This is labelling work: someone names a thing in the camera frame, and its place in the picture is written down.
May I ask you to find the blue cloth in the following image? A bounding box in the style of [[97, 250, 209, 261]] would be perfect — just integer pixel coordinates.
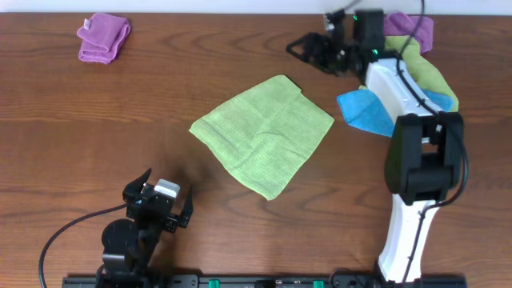
[[337, 90, 454, 138]]

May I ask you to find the folded purple cloth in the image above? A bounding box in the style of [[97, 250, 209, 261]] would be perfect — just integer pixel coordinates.
[[77, 13, 131, 64]]

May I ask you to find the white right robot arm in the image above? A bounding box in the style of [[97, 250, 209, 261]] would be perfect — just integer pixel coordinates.
[[286, 10, 469, 287]]

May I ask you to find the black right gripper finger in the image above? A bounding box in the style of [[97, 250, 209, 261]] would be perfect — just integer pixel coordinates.
[[291, 33, 320, 48], [286, 42, 320, 69]]

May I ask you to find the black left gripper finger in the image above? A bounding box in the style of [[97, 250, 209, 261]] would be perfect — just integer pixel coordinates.
[[122, 168, 152, 202], [178, 186, 194, 229]]

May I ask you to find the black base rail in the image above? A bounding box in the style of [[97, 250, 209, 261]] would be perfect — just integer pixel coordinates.
[[62, 273, 468, 288]]

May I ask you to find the crumpled purple cloth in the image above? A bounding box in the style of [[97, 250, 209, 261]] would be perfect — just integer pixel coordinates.
[[384, 12, 434, 54]]

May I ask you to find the olive green crumpled cloth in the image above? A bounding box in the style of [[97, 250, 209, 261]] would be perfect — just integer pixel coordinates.
[[366, 36, 459, 118]]

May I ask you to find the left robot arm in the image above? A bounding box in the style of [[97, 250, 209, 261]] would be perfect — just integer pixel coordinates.
[[94, 170, 194, 287]]

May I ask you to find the bright green cloth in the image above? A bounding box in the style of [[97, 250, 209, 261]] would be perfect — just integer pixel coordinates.
[[190, 74, 334, 201]]

